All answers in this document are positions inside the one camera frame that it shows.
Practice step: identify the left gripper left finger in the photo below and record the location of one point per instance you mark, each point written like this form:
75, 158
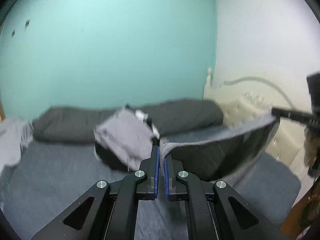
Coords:
107, 210

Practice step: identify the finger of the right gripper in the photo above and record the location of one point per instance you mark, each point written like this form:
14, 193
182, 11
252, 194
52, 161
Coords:
298, 116

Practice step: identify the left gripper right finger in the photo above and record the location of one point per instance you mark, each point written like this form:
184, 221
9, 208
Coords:
215, 210

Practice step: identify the grey knit sweater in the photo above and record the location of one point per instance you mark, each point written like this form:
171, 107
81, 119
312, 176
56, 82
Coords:
221, 152

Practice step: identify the person's right hand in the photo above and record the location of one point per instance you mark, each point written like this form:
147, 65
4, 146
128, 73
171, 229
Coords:
311, 147

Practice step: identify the blue bed cover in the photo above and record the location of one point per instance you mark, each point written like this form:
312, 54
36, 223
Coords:
51, 176

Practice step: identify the cream tufted headboard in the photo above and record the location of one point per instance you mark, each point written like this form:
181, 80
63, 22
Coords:
248, 98

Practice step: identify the lavender and black jacket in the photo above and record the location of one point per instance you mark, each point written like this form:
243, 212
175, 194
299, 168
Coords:
125, 139

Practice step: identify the dark grey long pillow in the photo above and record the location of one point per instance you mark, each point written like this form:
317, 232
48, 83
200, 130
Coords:
82, 126

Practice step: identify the light grey crumpled blanket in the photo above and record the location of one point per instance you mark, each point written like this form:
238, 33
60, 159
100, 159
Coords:
16, 135

